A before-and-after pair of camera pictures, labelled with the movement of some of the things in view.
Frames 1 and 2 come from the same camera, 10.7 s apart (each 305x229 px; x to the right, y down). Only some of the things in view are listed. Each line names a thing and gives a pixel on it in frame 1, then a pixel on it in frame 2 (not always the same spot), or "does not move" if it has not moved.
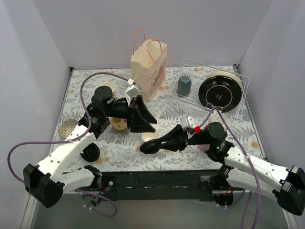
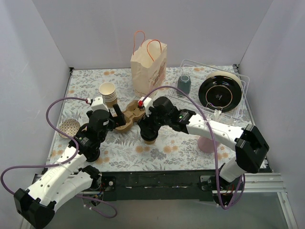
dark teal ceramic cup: (184, 85) does not move
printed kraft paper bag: (148, 65) does not move
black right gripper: (185, 136) → (147, 121)
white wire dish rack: (207, 88) does not move
